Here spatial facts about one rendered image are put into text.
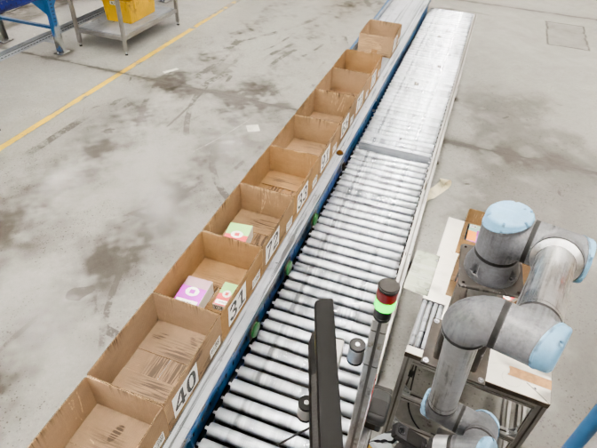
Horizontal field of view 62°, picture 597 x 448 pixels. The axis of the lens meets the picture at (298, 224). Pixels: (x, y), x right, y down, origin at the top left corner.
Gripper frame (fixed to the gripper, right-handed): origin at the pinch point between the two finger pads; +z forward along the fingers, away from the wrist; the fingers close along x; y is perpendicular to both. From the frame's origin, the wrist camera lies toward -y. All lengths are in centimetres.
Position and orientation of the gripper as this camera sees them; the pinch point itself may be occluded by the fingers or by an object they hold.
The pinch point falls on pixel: (371, 441)
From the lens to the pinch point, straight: 174.5
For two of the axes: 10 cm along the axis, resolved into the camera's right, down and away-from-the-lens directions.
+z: -8.3, 1.6, 5.3
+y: 4.3, 7.9, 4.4
